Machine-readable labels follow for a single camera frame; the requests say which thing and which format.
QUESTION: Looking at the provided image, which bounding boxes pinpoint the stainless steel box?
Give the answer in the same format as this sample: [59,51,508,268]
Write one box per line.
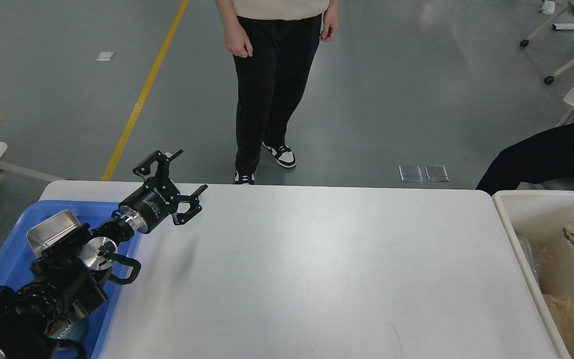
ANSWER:
[26,210,82,259]

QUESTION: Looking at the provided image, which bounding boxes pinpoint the white plastic bin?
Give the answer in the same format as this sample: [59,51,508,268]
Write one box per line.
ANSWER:
[493,190,574,359]

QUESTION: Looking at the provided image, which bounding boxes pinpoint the standing person's right hand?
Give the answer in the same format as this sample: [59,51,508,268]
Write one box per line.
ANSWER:
[224,22,253,58]

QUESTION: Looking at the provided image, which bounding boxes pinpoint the blue plastic tray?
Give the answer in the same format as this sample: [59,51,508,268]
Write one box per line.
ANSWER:
[0,200,123,359]

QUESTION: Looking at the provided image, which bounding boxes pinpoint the standing person's left hand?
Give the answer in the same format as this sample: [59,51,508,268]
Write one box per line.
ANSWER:
[319,4,339,42]

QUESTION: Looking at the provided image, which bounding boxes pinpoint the teal mug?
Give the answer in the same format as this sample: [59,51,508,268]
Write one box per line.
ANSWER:
[50,318,89,344]

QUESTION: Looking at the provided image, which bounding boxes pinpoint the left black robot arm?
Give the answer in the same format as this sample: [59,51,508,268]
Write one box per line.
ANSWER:
[0,151,207,359]

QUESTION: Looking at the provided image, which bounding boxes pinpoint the standing person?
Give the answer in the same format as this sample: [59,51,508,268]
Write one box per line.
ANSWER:
[215,0,340,185]

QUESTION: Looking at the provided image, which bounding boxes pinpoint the seated person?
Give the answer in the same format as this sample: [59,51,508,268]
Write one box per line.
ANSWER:
[476,123,574,195]

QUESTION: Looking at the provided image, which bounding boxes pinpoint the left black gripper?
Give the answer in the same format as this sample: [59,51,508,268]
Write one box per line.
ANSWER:
[118,149,209,234]

